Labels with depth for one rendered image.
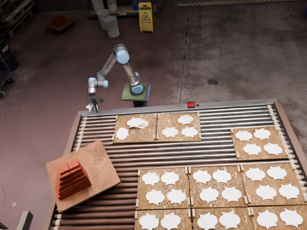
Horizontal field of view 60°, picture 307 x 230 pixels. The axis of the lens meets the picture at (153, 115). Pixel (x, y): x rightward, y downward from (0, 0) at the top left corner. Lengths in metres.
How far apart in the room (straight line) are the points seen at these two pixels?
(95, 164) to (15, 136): 2.41
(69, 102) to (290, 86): 3.54
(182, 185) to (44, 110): 3.09
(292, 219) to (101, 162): 1.48
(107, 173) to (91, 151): 0.29
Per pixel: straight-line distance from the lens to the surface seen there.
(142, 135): 2.53
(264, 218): 2.14
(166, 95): 4.30
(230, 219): 2.09
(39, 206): 3.60
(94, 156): 2.36
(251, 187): 2.24
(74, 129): 2.77
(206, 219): 2.07
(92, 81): 2.75
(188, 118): 2.61
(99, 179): 2.22
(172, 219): 2.07
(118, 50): 2.59
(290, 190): 2.29
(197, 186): 2.19
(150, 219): 2.08
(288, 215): 2.19
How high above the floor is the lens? 2.85
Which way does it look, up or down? 45 degrees down
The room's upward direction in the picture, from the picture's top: 9 degrees counter-clockwise
